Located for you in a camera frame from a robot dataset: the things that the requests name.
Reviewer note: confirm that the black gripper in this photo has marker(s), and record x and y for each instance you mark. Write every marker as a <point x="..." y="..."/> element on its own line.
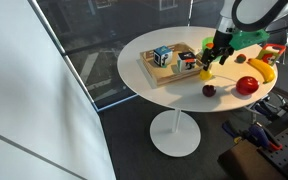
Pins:
<point x="222" y="40"/>

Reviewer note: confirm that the yellow round toy lemon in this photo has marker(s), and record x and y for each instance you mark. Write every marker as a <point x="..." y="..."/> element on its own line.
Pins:
<point x="205" y="75"/>

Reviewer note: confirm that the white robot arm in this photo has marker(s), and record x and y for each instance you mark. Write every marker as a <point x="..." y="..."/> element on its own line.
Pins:
<point x="260" y="10"/>

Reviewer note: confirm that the orange toy fruit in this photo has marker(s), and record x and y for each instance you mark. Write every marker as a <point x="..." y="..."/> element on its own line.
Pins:
<point x="210" y="45"/>

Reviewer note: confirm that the red toy strawberry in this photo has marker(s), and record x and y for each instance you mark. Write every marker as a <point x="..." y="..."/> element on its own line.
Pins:
<point x="241" y="58"/>

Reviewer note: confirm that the black and orange picture cube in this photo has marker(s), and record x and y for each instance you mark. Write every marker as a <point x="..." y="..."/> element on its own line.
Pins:
<point x="186" y="61"/>

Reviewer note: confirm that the dark purple toy plum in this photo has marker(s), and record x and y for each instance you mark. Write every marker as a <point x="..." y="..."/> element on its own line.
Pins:
<point x="209" y="90"/>

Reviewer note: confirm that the red toy apple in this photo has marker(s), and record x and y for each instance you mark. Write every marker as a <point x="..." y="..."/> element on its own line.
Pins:
<point x="247" y="85"/>

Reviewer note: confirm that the yellow toy banana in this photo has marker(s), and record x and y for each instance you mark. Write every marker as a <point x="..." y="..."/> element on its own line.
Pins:
<point x="262" y="68"/>

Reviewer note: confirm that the blue and white picture cube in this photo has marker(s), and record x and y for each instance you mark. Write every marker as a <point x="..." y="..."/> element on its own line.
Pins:
<point x="162" y="56"/>

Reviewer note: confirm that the wooden tray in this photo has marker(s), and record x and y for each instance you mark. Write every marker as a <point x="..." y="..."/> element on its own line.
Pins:
<point x="164" y="76"/>

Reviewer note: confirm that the red object at edge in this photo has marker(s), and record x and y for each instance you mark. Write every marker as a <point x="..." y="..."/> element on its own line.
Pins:
<point x="270" y="55"/>

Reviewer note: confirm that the black box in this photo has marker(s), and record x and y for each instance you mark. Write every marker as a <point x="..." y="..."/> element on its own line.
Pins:
<point x="244" y="163"/>

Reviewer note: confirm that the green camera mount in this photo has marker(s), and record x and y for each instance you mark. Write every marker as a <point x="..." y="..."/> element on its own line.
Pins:
<point x="249" y="39"/>

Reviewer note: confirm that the white table pedestal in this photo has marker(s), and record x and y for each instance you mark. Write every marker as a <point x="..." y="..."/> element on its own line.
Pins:
<point x="175" y="136"/>

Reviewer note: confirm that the grey window frame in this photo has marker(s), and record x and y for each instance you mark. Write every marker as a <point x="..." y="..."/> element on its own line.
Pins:
<point x="64" y="55"/>

